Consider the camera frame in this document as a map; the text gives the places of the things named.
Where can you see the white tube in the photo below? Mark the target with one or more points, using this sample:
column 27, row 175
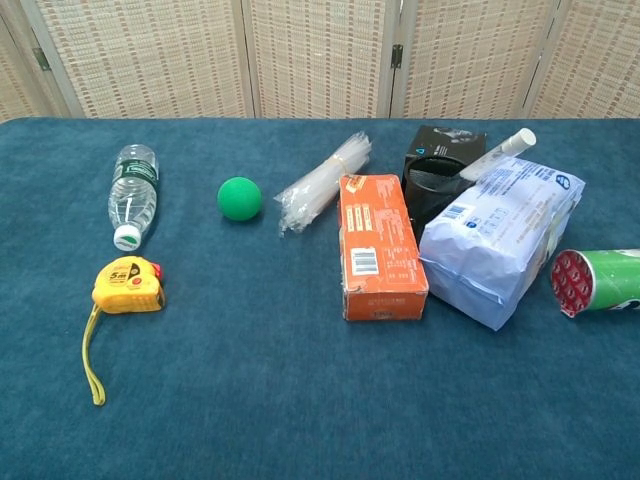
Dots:
column 505, row 147

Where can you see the green ball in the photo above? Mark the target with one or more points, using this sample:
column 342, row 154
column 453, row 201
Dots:
column 239, row 198

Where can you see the clear plastic water bottle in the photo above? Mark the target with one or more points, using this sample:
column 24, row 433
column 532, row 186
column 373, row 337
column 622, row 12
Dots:
column 132, row 195

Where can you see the orange cardboard box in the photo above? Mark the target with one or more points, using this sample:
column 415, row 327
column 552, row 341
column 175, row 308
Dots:
column 380, row 240

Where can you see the bundle of clear straws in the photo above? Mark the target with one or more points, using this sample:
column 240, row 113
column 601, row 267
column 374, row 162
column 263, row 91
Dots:
column 320, row 180

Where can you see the black cylindrical cup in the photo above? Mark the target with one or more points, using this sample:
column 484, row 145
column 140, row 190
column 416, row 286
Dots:
column 425, row 195

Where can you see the blue table cloth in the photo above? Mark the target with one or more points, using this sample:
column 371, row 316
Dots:
column 250, row 375

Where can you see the black cardboard box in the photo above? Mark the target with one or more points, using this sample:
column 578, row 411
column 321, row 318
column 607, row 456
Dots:
column 450, row 142

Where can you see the white blue tissue pack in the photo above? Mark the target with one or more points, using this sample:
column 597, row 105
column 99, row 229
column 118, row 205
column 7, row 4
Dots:
column 500, row 235

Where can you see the yellow tape measure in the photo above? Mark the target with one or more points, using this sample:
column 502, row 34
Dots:
column 127, row 290

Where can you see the woven folding screen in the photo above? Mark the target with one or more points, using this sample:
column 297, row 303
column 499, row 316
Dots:
column 150, row 50

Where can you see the green chips can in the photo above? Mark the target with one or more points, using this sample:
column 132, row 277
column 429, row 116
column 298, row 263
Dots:
column 610, row 280

